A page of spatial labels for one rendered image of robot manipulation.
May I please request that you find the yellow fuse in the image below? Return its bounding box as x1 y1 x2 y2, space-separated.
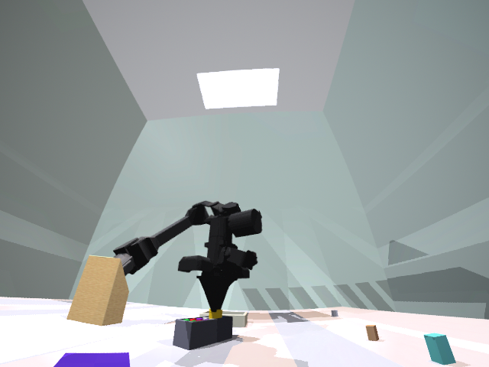
209 309 223 319

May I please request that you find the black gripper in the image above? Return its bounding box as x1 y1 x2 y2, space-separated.
178 236 250 312

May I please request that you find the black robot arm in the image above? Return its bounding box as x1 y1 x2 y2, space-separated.
113 201 262 276

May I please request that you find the teal rectangular block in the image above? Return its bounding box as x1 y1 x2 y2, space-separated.
423 333 456 365

